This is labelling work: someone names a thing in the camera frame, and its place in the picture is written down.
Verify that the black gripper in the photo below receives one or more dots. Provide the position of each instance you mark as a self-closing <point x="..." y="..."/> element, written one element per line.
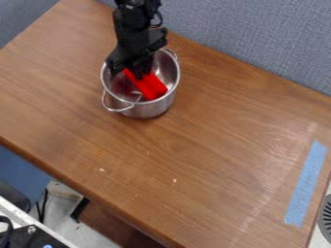
<point x="140" y="36"/>

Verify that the red block object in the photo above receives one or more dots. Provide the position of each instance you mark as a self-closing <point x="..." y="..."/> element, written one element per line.
<point x="148" y="85"/>

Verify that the metal pot with handles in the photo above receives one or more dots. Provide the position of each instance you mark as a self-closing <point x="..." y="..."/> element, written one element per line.
<point x="123" y="98"/>

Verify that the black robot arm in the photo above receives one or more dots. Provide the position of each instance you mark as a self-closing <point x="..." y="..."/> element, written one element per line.
<point x="151" y="5"/>

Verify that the grey round object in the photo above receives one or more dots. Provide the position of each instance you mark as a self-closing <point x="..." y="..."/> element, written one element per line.
<point x="325" y="218"/>

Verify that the black table leg foot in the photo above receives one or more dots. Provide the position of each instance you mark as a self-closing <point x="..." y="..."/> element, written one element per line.
<point x="78" y="210"/>

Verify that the black chair base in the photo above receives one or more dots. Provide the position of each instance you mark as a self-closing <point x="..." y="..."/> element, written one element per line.
<point x="15" y="197"/>

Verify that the blue tape strip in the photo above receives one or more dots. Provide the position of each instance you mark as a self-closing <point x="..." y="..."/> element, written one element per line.
<point x="301" y="199"/>

